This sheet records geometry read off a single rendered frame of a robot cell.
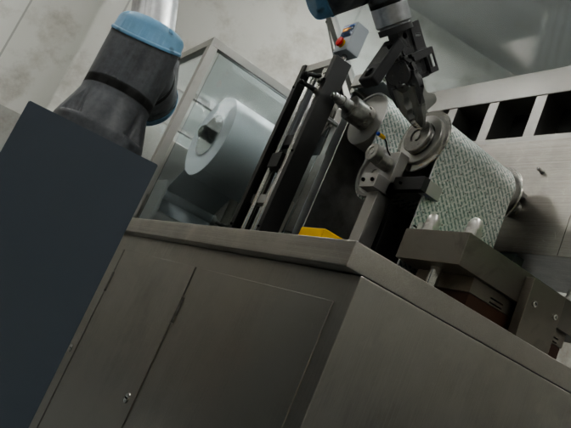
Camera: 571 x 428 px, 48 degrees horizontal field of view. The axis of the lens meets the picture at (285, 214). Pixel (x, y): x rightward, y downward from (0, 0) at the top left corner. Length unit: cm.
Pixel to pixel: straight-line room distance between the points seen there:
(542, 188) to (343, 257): 79
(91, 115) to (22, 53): 438
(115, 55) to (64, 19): 441
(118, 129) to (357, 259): 41
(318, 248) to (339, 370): 18
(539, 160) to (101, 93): 105
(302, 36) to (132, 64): 482
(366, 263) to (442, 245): 28
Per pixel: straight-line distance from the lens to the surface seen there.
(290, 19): 584
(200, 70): 220
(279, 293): 104
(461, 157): 140
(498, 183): 148
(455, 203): 138
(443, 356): 103
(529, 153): 168
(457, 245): 113
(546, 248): 151
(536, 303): 123
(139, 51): 106
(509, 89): 187
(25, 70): 534
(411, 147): 138
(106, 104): 102
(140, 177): 97
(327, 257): 92
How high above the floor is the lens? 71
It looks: 12 degrees up
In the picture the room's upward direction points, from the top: 24 degrees clockwise
